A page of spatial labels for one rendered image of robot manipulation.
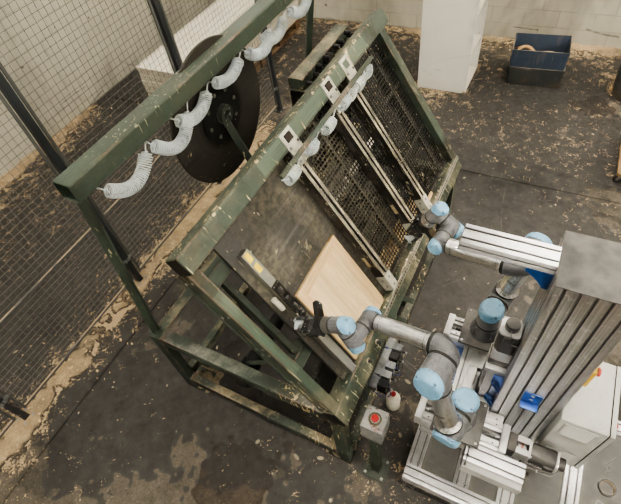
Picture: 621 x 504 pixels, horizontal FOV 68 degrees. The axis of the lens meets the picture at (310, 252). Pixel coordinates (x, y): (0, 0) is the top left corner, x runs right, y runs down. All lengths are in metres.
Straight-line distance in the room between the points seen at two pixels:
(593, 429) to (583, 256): 0.87
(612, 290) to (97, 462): 3.38
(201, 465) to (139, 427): 0.59
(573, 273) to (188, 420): 2.86
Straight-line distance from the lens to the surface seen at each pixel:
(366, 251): 2.68
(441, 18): 5.77
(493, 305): 2.46
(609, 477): 3.45
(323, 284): 2.48
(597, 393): 2.43
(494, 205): 4.71
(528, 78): 6.32
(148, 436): 3.81
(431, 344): 1.89
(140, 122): 2.20
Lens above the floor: 3.30
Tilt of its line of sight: 51 degrees down
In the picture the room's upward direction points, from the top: 11 degrees counter-clockwise
